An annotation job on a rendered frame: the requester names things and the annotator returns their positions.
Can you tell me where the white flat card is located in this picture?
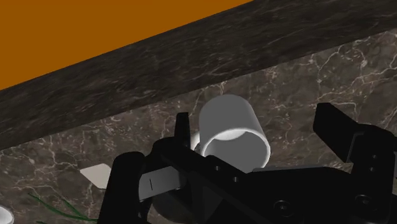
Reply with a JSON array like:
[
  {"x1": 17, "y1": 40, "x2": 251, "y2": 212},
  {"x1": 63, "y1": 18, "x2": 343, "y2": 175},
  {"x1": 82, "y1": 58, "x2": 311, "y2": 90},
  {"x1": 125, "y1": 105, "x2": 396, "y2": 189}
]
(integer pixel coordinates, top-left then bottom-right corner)
[{"x1": 80, "y1": 163, "x2": 113, "y2": 190}]

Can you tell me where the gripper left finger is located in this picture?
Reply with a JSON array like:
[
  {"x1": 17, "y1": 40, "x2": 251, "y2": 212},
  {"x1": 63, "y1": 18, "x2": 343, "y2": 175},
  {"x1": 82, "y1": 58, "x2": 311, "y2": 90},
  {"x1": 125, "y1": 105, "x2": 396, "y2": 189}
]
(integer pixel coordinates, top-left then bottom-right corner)
[{"x1": 151, "y1": 111, "x2": 268, "y2": 224}]

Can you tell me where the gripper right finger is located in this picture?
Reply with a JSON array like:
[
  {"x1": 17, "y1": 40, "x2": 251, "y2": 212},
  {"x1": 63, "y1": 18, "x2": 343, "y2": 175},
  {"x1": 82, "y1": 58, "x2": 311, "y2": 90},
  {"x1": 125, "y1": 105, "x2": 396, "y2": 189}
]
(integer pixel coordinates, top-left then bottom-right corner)
[{"x1": 312, "y1": 102, "x2": 397, "y2": 224}]

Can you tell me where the white mug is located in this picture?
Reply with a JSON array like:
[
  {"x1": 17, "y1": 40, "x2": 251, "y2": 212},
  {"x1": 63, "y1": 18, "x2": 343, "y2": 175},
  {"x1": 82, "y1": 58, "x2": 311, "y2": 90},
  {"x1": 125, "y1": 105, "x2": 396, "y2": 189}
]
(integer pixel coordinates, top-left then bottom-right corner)
[{"x1": 190, "y1": 94, "x2": 271, "y2": 174}]

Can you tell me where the small white cup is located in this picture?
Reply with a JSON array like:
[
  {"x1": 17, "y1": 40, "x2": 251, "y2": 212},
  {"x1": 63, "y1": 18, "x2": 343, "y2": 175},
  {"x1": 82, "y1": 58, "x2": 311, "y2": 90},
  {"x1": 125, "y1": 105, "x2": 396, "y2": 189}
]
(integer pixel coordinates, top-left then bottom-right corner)
[{"x1": 0, "y1": 205, "x2": 15, "y2": 224}]

